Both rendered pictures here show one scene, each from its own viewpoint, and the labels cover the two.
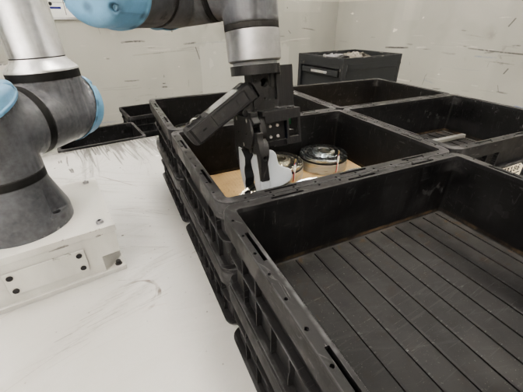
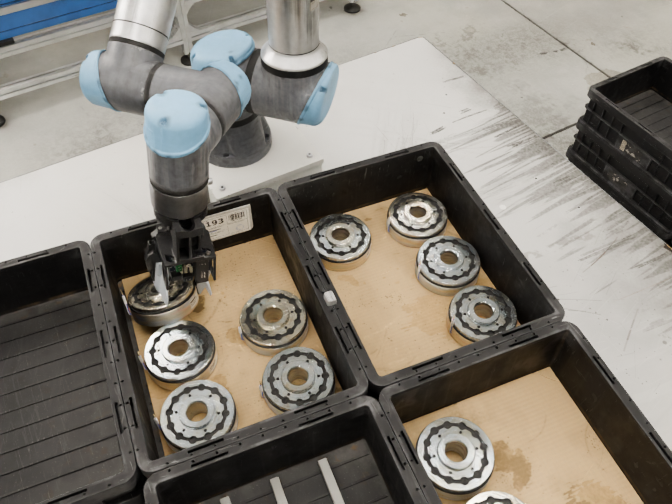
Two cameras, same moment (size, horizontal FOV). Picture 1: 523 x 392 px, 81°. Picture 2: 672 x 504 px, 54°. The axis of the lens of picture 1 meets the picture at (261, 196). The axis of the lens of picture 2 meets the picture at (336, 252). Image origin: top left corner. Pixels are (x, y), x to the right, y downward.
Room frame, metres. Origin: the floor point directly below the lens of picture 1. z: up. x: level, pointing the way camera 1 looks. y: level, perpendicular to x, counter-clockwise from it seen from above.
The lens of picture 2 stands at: (0.71, -0.58, 1.69)
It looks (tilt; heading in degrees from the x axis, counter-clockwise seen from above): 51 degrees down; 93
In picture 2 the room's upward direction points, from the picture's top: straight up
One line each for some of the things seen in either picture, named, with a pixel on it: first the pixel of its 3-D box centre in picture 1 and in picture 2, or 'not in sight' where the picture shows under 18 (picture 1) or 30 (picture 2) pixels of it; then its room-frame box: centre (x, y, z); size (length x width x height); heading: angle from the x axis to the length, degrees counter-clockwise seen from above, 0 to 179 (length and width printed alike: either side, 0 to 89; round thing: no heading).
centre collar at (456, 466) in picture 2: not in sight; (455, 451); (0.85, -0.23, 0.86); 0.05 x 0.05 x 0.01
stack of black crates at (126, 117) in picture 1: (159, 139); not in sight; (2.10, 0.73, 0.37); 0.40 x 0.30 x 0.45; 123
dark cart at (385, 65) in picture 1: (342, 114); not in sight; (2.47, -0.65, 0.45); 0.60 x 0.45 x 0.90; 123
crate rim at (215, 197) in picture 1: (300, 146); (219, 311); (0.52, -0.07, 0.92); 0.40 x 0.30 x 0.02; 115
